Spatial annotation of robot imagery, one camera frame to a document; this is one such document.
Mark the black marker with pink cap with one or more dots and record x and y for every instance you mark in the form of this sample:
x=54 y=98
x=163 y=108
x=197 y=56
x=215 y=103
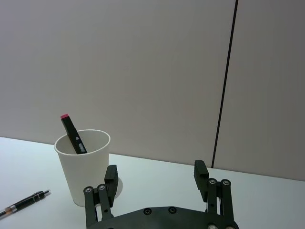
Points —
x=73 y=136

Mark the black mechanical pencil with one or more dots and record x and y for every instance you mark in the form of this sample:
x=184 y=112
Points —
x=21 y=202

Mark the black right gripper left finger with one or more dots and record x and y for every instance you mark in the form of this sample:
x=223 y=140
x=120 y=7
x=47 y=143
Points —
x=110 y=188

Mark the white paper cup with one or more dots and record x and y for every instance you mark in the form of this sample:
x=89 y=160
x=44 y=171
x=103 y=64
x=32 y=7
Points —
x=83 y=167

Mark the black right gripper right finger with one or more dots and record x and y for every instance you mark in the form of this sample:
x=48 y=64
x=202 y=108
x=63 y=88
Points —
x=209 y=190

